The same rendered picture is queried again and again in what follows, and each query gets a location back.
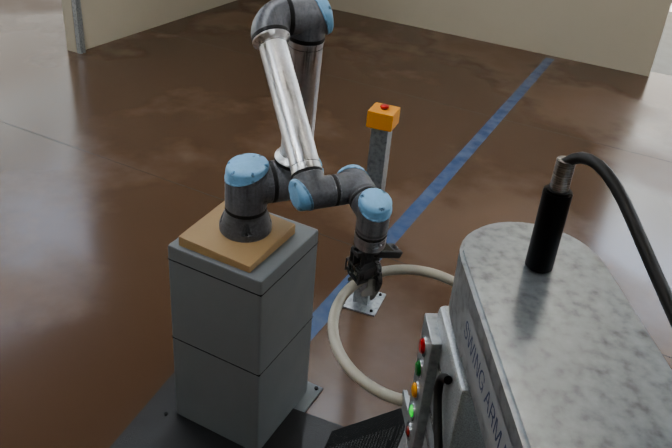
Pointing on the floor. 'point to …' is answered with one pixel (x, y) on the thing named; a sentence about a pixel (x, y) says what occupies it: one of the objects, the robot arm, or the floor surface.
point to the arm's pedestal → (243, 338)
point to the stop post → (385, 119)
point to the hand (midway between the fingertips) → (368, 289)
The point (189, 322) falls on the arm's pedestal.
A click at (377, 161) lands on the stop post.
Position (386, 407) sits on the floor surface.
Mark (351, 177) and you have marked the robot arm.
